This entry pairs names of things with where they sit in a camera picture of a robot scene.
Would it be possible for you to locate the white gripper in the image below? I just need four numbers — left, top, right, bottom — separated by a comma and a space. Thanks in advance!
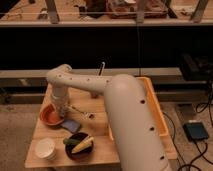
51, 95, 69, 118

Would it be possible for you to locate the red bowl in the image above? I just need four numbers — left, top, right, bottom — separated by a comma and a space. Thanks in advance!
39, 104, 64, 126

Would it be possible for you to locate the blue grey towel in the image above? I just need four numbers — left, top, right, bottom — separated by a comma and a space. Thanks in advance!
61, 120, 81, 133

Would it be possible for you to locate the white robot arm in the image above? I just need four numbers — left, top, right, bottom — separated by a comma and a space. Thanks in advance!
46, 64, 172, 171

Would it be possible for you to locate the dark bowl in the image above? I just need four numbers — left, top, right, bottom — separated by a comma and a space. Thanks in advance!
63, 132, 94, 160

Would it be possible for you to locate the metal spoon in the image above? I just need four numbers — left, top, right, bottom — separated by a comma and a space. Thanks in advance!
68, 105, 95, 119

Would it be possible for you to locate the green cucumber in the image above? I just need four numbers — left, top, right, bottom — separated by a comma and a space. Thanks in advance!
63, 138, 80, 145

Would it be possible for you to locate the thin metal rod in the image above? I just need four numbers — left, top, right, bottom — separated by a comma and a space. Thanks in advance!
98, 62, 105, 76

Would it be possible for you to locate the yellow corn cob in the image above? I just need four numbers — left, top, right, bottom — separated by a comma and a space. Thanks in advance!
71, 137, 94, 154

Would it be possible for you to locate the white paper cup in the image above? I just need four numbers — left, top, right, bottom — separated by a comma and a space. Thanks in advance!
35, 138, 56, 160

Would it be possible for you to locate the yellow plastic bin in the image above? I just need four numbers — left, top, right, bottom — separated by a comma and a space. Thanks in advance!
104, 75, 169, 141

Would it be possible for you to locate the black foot pedal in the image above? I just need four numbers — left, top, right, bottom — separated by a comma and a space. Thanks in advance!
183, 122, 209, 141

